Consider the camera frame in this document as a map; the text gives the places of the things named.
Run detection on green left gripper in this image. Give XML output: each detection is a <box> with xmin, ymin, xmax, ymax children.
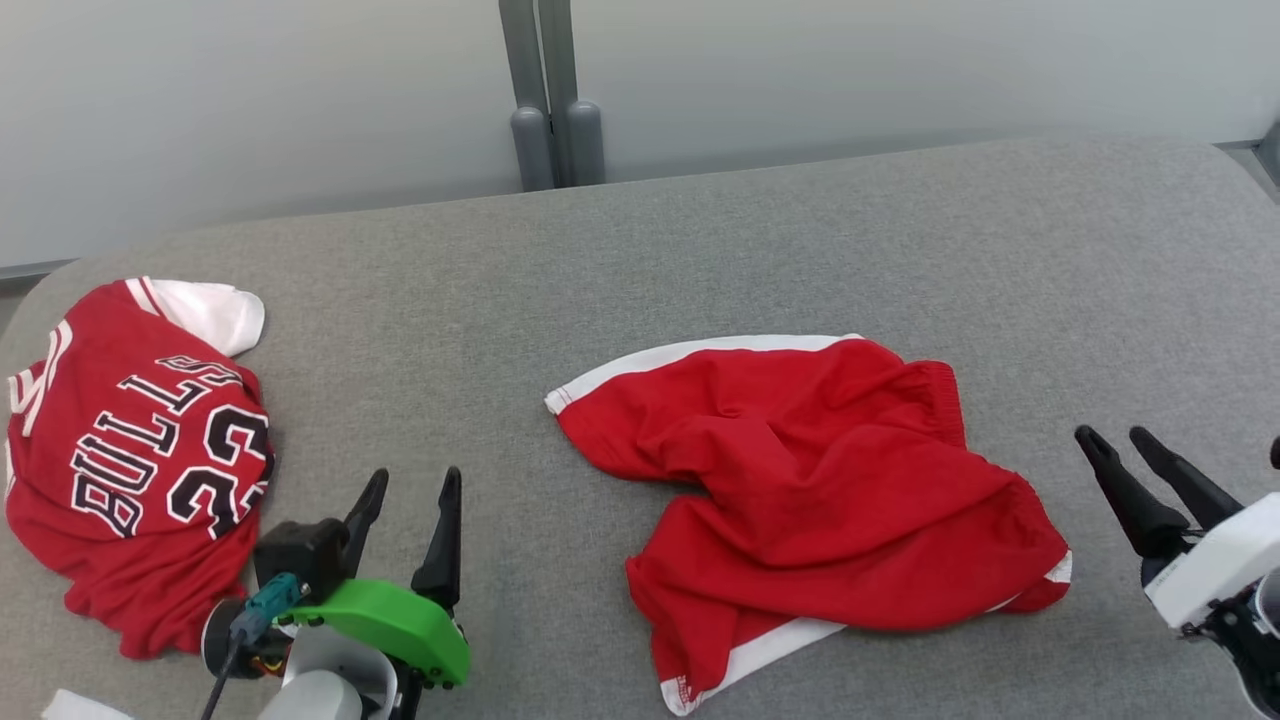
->
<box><xmin>275</xmin><ymin>466</ymin><xmax>471</xmax><ymax>691</ymax></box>

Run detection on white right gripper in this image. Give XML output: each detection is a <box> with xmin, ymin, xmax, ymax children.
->
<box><xmin>1075</xmin><ymin>425</ymin><xmax>1280</xmax><ymax>631</ymax></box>

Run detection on red Bulls basketball jersey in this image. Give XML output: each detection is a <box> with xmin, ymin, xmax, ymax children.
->
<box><xmin>3</xmin><ymin>277</ymin><xmax>276</xmax><ymax>661</ymax></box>

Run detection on red shorts white stripes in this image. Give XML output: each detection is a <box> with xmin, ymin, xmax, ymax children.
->
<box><xmin>544</xmin><ymin>334</ymin><xmax>1074</xmax><ymax>717</ymax></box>

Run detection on grey fabric sofa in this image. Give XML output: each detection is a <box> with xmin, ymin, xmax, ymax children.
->
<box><xmin>0</xmin><ymin>135</ymin><xmax>1280</xmax><ymax>720</ymax></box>

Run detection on black cable teal connector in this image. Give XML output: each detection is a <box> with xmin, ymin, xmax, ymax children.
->
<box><xmin>200</xmin><ymin>572</ymin><xmax>309</xmax><ymax>720</ymax></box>

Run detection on white cloth cable tag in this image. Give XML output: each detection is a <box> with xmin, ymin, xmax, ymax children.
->
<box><xmin>40</xmin><ymin>688</ymin><xmax>136</xmax><ymax>720</ymax></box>

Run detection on grey partition post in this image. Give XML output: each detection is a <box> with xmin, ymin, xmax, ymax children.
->
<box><xmin>538</xmin><ymin>0</ymin><xmax>607</xmax><ymax>188</ymax></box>
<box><xmin>499</xmin><ymin>0</ymin><xmax>556</xmax><ymax>193</ymax></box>

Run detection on grey floor rail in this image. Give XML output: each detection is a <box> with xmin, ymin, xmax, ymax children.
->
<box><xmin>0</xmin><ymin>256</ymin><xmax>83</xmax><ymax>283</ymax></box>

